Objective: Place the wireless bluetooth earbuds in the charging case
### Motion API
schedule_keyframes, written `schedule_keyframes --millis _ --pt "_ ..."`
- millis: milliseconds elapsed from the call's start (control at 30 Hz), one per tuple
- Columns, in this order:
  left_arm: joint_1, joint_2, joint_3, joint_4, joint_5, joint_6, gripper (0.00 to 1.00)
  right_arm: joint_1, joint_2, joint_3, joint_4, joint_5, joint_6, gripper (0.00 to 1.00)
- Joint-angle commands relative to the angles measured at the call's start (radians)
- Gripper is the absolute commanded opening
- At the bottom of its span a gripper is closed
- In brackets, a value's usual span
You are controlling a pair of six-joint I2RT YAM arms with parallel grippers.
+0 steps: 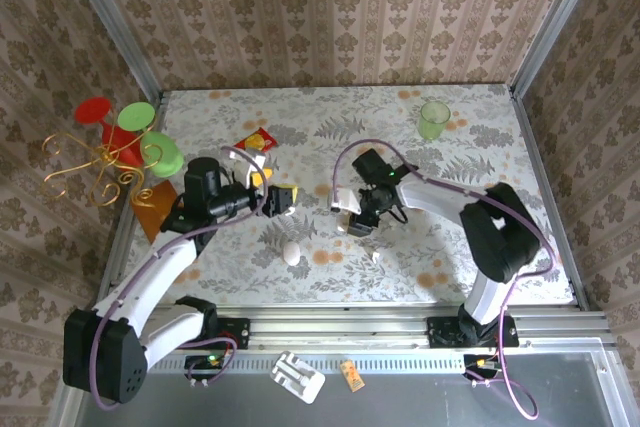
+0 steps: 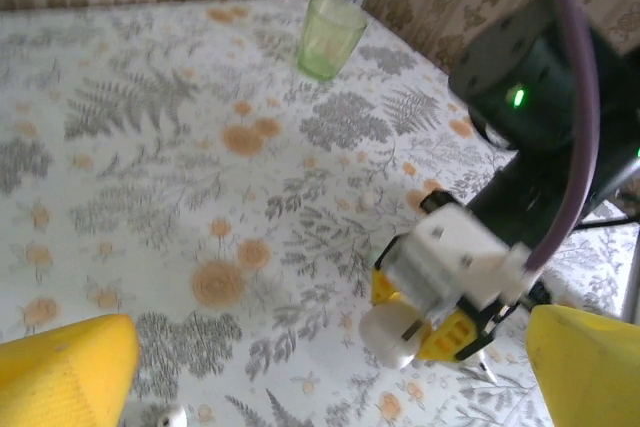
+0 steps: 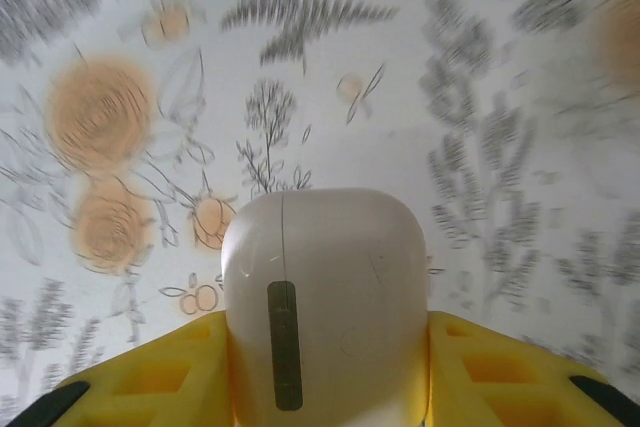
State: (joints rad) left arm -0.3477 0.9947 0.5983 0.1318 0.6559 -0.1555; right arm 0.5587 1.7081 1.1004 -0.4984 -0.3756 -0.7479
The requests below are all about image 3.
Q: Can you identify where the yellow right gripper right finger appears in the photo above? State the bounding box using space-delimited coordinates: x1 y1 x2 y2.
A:
423 310 640 427

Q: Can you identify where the floral patterned table cover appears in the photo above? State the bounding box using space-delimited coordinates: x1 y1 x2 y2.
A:
0 0 640 413

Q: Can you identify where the pale green earbud charging case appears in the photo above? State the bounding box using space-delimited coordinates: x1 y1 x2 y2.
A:
220 187 430 427

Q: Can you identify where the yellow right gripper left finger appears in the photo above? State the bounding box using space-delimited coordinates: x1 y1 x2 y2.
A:
14 310 236 427

